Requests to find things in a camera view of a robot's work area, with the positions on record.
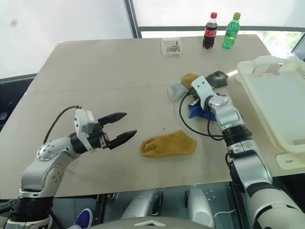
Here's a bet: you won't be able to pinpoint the light grey-blue sock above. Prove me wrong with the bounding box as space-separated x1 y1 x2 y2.
168 82 192 102

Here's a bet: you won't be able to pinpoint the black window frame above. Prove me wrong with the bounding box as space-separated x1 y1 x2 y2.
123 0 305 39

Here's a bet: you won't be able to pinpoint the white plastic basket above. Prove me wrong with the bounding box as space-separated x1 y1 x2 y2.
234 56 305 154

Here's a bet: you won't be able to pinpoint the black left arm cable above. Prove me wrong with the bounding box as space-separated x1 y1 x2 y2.
44 104 83 145

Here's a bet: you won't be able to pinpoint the dark furniture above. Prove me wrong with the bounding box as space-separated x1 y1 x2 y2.
0 73 38 132

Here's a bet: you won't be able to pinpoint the white plastic flat piece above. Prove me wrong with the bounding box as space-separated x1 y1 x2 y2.
275 152 305 170

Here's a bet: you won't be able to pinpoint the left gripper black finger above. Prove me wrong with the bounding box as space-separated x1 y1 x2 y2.
98 112 128 125
108 129 138 151

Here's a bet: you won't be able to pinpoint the grey curved body cover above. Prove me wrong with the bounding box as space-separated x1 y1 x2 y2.
90 216 191 229

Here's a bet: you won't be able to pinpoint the large mustard yellow sock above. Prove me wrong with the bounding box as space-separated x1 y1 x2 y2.
139 130 198 158

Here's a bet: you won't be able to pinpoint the small mustard yellow sock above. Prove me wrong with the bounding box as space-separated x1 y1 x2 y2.
181 73 200 90

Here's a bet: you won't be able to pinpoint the green bottle with yellow cap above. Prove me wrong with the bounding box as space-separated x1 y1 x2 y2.
222 12 242 50

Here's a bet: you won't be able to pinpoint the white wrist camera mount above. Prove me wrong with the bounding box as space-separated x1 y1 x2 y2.
74 107 96 152
191 75 215 111

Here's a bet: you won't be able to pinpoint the colourful small items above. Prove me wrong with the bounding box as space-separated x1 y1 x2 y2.
165 42 181 53

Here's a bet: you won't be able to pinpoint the silver rounded shell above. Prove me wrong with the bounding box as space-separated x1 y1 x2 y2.
119 189 164 219
184 185 216 229

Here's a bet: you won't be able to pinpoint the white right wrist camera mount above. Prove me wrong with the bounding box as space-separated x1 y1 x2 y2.
191 75 215 111

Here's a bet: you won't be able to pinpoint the cola bottle with red cap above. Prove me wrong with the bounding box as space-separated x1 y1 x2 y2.
202 11 218 50

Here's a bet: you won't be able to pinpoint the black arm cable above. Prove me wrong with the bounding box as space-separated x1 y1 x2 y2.
44 104 83 145
178 89 226 141

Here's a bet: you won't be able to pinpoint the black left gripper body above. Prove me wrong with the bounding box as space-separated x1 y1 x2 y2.
87 121 112 150

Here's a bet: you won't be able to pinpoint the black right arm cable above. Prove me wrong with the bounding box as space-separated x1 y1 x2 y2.
178 89 226 141

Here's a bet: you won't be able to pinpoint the blue sock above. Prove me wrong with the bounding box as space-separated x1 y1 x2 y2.
187 101 218 123

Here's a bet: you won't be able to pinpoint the clear plastic box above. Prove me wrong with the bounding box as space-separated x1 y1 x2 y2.
161 37 183 58

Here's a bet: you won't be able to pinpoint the dark slanted panel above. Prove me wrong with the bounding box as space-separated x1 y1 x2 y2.
286 33 305 61

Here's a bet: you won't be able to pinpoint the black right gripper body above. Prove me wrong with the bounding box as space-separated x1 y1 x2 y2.
187 89 203 108

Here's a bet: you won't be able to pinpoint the dark grey sock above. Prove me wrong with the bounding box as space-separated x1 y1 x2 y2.
204 71 229 89

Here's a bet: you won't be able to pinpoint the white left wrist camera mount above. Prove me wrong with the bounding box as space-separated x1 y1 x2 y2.
74 107 96 152

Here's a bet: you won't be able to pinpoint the purple shoe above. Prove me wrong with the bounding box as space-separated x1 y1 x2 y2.
73 208 94 229

